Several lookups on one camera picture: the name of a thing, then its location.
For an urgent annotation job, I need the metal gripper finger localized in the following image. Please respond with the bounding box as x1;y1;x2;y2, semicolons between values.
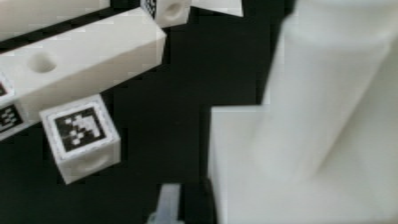
146;183;184;224

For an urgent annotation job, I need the white chair seat block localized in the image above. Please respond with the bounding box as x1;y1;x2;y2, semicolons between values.
209;0;398;224

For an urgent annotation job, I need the long white chair side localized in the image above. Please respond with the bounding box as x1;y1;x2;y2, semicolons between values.
0;7;169;142

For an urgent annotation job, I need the white cube with hole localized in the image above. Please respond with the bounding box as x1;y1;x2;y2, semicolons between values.
40;94;121;184

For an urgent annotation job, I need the small white tagged cube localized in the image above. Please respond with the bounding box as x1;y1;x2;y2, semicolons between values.
141;0;193;28

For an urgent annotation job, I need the white marker base plate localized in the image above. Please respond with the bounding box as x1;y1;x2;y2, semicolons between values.
193;0;244;17

